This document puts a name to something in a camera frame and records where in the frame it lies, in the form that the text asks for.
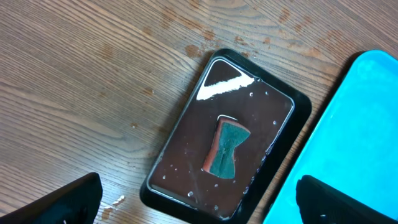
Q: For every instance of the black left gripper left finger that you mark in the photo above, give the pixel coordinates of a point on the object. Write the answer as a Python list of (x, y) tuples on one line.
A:
[(76, 202)]

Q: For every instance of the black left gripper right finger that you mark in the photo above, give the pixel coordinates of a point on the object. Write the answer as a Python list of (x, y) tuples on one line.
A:
[(319, 203)]

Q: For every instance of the teal plastic tray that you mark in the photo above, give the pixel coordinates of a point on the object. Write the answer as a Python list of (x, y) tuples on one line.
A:
[(353, 147)]

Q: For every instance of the black water tray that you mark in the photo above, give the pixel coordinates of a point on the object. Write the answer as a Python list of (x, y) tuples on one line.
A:
[(272, 110)]

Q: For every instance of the green orange sponge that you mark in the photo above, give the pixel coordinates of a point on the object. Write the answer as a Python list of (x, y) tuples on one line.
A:
[(229, 134)]

